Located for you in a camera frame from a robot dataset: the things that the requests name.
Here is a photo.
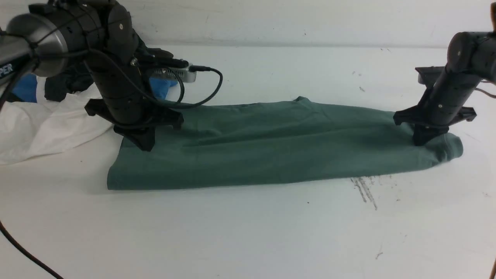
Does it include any green long-sleeved shirt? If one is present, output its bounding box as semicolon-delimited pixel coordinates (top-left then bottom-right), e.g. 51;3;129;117
107;96;463;191

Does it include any blue shirt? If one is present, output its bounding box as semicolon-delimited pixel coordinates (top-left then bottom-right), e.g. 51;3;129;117
8;74;178;103

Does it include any white shirt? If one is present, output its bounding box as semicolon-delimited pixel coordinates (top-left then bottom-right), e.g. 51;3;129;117
0;77;112;165

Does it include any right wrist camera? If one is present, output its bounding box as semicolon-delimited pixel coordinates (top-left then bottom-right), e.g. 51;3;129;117
415;66;444;88

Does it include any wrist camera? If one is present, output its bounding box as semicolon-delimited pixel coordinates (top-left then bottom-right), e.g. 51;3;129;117
138;58;196;83
415;66;444;88

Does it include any dark grey shirt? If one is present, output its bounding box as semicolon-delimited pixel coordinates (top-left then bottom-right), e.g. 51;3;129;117
6;37;175;103

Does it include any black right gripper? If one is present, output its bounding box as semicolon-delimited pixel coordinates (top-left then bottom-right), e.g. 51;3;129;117
393;68;477;146

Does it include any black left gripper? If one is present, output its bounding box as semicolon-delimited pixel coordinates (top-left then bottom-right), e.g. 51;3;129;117
84;58;184;152

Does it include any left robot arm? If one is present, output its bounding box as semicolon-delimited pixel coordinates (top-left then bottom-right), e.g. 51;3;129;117
1;0;188;152

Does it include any black left camera cable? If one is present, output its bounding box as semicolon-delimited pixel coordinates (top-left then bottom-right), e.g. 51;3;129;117
0;50;224;279

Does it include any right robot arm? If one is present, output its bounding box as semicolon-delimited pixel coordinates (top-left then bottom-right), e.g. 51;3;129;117
393;32;496;146

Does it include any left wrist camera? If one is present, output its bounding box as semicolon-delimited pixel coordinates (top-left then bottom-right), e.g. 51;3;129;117
138;58;196;83

